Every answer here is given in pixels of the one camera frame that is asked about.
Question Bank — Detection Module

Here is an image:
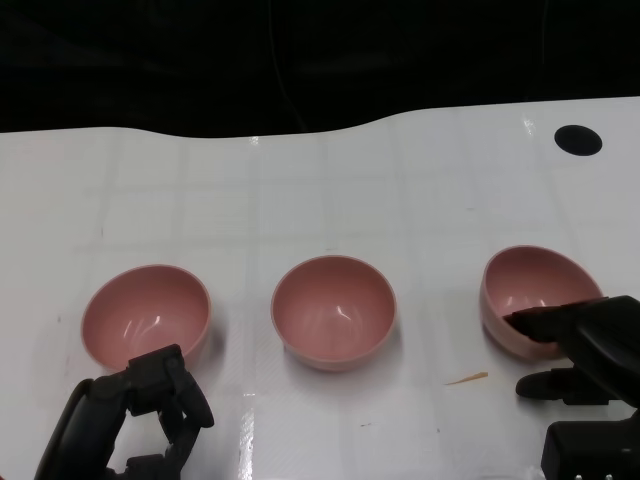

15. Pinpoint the orange sliver mark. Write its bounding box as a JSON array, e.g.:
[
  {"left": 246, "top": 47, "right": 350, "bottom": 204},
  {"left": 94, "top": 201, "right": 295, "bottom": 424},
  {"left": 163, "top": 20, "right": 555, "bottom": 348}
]
[{"left": 443, "top": 370, "right": 489, "bottom": 387}]

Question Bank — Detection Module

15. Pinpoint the black backdrop cloth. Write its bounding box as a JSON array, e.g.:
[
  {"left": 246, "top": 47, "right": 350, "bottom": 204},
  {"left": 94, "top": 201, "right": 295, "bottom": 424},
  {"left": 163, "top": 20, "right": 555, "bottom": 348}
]
[{"left": 0, "top": 0, "right": 640, "bottom": 139}]

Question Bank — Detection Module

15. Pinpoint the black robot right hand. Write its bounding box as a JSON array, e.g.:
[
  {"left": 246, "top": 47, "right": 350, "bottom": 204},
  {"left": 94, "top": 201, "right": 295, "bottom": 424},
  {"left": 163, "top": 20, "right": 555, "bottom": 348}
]
[{"left": 504, "top": 294, "right": 640, "bottom": 406}]

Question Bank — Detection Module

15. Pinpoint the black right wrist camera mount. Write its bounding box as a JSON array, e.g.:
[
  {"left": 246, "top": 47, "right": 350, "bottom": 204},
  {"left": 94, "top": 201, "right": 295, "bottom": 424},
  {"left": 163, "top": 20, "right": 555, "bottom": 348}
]
[{"left": 541, "top": 418, "right": 640, "bottom": 480}]

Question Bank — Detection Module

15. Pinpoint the black round table grommet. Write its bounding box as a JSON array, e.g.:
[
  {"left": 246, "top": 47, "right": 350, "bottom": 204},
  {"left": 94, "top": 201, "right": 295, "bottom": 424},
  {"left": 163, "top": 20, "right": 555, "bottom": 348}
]
[{"left": 553, "top": 124, "right": 604, "bottom": 157}]

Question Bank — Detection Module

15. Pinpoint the pink plastic bowl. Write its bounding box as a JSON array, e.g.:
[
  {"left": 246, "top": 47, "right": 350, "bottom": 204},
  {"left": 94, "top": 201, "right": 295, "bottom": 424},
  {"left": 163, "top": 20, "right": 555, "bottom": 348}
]
[
  {"left": 478, "top": 244, "right": 606, "bottom": 362},
  {"left": 80, "top": 263, "right": 212, "bottom": 379},
  {"left": 271, "top": 254, "right": 399, "bottom": 374}
]

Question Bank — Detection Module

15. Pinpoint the thin dark hanging cable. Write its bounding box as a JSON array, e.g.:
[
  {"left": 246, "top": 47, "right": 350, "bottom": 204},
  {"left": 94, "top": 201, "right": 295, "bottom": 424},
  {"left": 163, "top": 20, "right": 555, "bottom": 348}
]
[{"left": 269, "top": 0, "right": 307, "bottom": 135}]

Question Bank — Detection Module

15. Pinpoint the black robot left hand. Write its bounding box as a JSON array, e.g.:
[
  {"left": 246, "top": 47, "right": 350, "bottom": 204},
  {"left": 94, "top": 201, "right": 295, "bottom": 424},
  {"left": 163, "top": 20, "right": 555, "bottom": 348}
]
[{"left": 34, "top": 343, "right": 216, "bottom": 480}]

